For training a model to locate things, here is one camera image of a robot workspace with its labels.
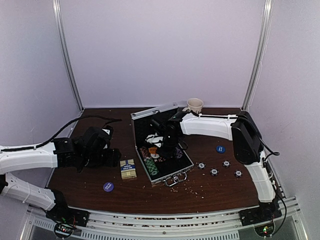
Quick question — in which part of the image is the blue Texas Hold'em card box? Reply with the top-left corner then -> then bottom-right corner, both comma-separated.
119,159 -> 137,180

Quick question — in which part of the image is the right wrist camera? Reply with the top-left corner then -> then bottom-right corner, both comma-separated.
145,134 -> 164,148

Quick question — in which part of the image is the brown chip stack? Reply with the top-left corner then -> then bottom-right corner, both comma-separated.
139,146 -> 152,161

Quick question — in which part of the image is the left circuit board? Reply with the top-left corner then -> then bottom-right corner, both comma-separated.
53,222 -> 76,239

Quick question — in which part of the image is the left aluminium frame post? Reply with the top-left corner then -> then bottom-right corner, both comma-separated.
52,0 -> 84,113

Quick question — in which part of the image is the purple chip stack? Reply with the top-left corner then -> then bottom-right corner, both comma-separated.
174,147 -> 184,159

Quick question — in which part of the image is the aluminium frame post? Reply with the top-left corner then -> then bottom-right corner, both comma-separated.
241,0 -> 274,111
52,0 -> 84,113

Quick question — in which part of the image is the aluminium front rail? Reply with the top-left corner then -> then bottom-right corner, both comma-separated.
18,197 -> 309,240

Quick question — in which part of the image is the yellow big blind button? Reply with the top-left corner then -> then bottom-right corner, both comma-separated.
148,147 -> 157,154

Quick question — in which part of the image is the green chip stack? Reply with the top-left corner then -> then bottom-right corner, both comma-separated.
144,158 -> 159,176

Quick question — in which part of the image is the aluminium poker case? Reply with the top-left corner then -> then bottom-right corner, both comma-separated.
131,102 -> 194,187

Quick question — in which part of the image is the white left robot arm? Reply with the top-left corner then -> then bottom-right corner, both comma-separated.
0,115 -> 121,222

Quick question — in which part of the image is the cream ceramic mug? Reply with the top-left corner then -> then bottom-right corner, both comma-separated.
182,98 -> 204,114

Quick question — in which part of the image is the right circuit board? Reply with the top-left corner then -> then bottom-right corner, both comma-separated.
254,223 -> 275,238

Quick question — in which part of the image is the purple poker chip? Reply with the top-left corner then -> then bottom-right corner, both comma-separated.
222,160 -> 231,168
197,162 -> 206,170
210,168 -> 219,176
234,170 -> 243,178

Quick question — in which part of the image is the right aluminium frame post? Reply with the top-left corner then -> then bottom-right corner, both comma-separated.
241,0 -> 274,111

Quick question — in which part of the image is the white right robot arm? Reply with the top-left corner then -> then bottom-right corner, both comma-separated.
145,110 -> 279,221

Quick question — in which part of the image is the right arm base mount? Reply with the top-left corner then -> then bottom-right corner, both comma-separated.
239,207 -> 282,226

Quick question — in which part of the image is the circuit board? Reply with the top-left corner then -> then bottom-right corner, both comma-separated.
53,222 -> 76,239
254,223 -> 275,238

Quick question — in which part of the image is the purple round button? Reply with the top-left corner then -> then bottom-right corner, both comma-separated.
103,182 -> 115,193

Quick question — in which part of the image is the blue small blind button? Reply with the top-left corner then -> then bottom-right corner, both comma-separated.
216,145 -> 226,154

